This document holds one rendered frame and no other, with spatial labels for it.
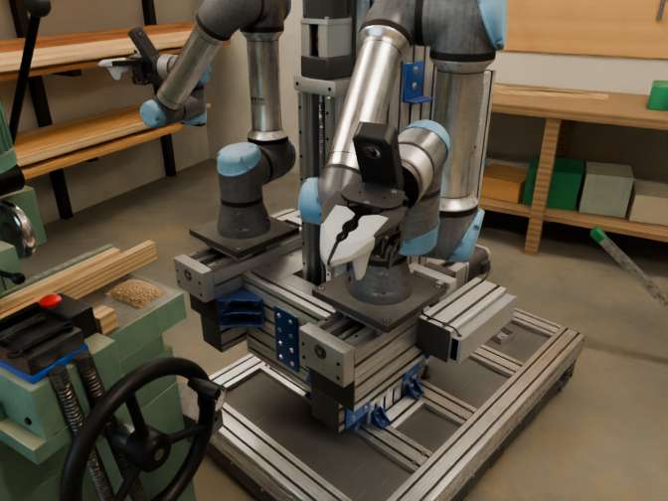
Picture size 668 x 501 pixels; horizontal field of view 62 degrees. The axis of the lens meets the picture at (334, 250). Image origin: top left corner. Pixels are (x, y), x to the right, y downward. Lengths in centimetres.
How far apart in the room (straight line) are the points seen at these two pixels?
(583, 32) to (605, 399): 215
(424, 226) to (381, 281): 40
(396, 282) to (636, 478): 123
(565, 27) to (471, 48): 272
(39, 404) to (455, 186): 78
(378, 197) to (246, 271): 96
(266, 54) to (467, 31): 68
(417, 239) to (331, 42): 60
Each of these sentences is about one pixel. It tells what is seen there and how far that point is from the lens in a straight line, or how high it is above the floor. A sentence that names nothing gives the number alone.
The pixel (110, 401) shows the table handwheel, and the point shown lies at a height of 94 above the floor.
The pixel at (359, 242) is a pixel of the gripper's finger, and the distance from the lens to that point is 57.
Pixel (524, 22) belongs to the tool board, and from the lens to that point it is 377.
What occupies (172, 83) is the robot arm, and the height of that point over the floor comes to 121.
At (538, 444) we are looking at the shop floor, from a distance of 217.
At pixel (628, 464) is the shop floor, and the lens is 222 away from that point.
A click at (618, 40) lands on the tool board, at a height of 113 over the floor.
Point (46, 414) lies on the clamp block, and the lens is 91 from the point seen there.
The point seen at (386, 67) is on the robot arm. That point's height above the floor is 133.
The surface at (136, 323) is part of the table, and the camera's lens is 108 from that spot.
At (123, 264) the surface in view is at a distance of 124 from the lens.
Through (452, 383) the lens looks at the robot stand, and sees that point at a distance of 200.
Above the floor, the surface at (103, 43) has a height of 111.
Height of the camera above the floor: 146
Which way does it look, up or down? 26 degrees down
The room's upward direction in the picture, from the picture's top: straight up
